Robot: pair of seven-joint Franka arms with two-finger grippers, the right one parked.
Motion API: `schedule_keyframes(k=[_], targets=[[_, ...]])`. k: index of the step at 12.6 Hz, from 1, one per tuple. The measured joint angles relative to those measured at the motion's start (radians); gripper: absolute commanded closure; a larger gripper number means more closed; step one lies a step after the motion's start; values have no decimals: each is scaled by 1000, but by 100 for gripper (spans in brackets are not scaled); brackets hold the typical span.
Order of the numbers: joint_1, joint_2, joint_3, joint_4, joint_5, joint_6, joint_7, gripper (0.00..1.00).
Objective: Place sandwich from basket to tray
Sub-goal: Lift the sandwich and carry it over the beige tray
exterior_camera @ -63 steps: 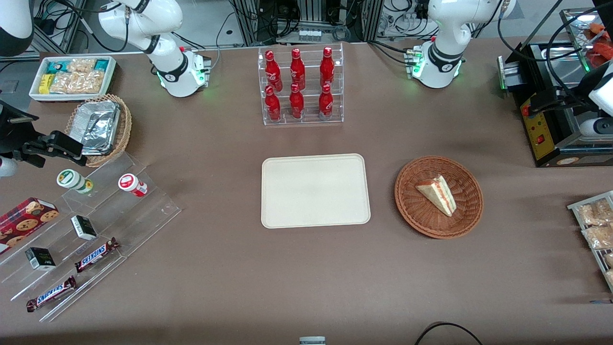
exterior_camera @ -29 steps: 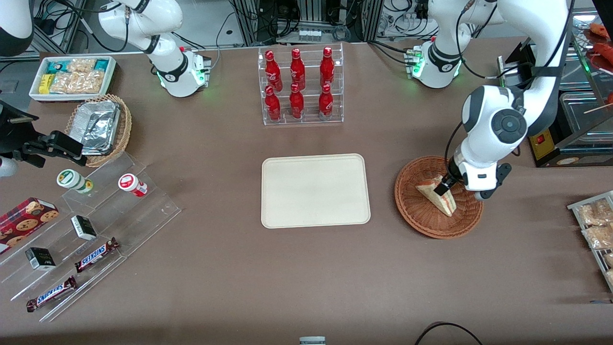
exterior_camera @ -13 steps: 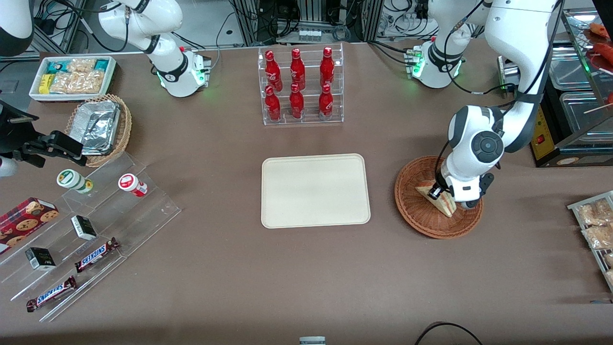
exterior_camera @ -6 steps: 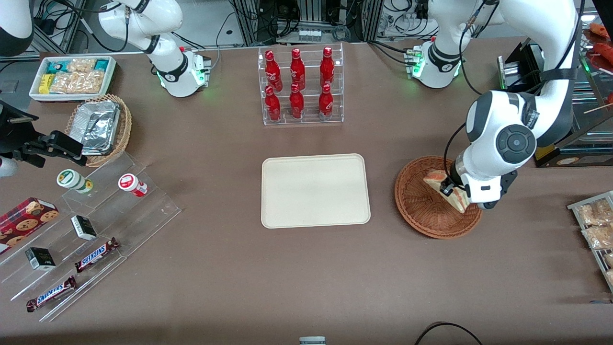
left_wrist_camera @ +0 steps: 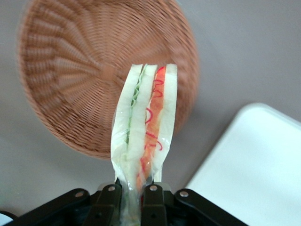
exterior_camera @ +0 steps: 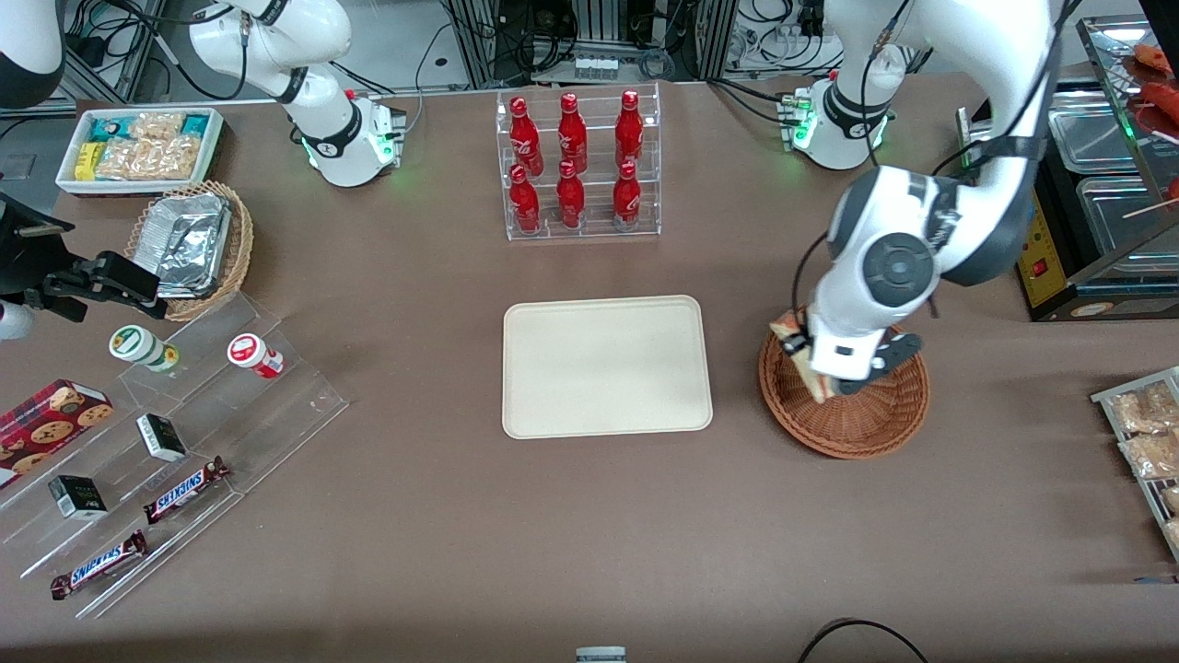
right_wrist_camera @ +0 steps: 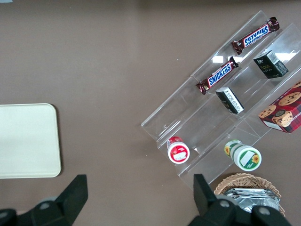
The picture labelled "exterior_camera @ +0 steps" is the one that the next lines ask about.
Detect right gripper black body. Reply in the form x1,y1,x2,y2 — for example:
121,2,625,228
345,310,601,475
0,189,93,300

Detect triangular sandwich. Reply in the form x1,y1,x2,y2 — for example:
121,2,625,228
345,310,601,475
770,311,836,404

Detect brown round wicker basket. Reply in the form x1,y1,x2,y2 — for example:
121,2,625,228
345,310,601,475
759,302,930,460

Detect light wicker basket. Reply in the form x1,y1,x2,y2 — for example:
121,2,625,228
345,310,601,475
123,180,255,322

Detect cream rectangular serving tray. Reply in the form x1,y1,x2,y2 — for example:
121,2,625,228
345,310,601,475
501,295,715,440

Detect tray of packaged snacks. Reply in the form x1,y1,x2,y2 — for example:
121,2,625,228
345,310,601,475
1091,366,1179,563

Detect green lid sunflower cup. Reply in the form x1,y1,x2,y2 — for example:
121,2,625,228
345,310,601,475
109,324,181,374

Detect silver foil packets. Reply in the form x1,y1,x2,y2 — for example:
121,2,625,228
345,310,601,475
146,192,232,299

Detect white plastic snack bin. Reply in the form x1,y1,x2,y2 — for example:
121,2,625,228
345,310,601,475
55,107,226,197

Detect clear bag of crackers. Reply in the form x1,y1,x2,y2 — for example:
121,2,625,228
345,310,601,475
97,136,204,182
129,112,185,141

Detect red cookie box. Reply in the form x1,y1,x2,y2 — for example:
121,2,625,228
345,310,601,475
0,378,115,489

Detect red lid white cup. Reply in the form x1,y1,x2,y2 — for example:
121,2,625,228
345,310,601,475
227,333,286,380

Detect small black carton box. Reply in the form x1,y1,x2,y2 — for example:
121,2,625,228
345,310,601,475
135,413,189,462
48,474,110,520

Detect clear acrylic stepped display stand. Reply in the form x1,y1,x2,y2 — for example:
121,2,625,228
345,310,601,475
0,293,351,620

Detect Snickers chocolate bar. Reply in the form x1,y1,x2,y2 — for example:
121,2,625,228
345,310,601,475
143,457,231,525
50,531,149,601

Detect red cola bottle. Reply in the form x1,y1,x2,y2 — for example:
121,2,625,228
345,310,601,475
508,164,542,235
508,96,544,178
557,92,589,174
612,161,642,232
555,160,587,230
614,89,645,169

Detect clear acrylic bottle rack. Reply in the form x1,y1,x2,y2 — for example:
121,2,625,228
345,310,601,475
496,82,662,242

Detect stainless steel pan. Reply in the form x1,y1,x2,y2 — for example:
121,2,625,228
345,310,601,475
1050,109,1138,176
1076,175,1179,254

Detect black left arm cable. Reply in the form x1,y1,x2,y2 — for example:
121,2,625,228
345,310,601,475
792,230,835,319

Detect black looped cable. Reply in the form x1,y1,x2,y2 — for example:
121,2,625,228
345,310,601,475
796,619,929,663

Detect aluminium equipment frame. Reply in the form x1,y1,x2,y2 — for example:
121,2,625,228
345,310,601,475
442,0,738,88

